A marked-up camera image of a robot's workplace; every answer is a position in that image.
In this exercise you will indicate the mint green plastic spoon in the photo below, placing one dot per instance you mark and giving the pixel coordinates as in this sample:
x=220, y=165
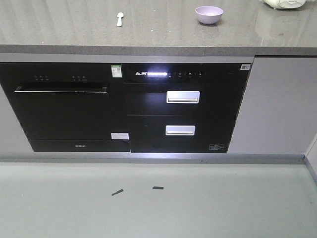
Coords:
x=120, y=15

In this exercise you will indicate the purple plastic bowl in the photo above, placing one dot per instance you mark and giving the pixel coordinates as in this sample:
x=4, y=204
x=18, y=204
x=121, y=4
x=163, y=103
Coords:
x=208, y=14

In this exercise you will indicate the black disinfection cabinet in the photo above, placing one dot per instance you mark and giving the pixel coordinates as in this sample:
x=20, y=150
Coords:
x=183, y=107

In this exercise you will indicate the black tape strip left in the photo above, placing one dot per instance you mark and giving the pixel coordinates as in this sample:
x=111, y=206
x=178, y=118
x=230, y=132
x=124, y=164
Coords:
x=117, y=192

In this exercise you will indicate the black built-in dishwasher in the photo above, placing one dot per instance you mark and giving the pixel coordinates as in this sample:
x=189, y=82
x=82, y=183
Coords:
x=67, y=107

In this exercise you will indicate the grey cabinet door right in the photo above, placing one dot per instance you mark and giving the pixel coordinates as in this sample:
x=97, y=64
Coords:
x=278, y=114

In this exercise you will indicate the grey cabinet door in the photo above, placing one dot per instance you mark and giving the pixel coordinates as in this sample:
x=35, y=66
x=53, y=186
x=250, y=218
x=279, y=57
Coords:
x=278, y=114
x=12, y=136

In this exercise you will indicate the grey cabinet door left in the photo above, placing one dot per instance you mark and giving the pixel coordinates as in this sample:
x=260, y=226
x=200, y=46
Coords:
x=12, y=136

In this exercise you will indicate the white blender appliance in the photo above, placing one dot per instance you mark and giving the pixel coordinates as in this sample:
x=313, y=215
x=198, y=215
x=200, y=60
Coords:
x=285, y=4

